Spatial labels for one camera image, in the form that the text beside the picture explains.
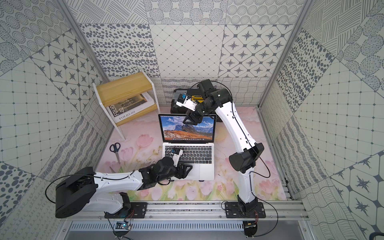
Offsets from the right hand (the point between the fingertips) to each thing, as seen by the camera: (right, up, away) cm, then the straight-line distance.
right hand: (188, 118), depth 74 cm
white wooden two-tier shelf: (-43, +15, +7) cm, 46 cm away
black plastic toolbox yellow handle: (+1, +18, +30) cm, 35 cm away
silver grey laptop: (+4, -14, +11) cm, 18 cm away
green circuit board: (-32, -51, -4) cm, 60 cm away
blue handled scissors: (-50, -19, +22) cm, 58 cm away
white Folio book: (-42, +5, +16) cm, 46 cm away
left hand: (0, -24, +7) cm, 25 cm away
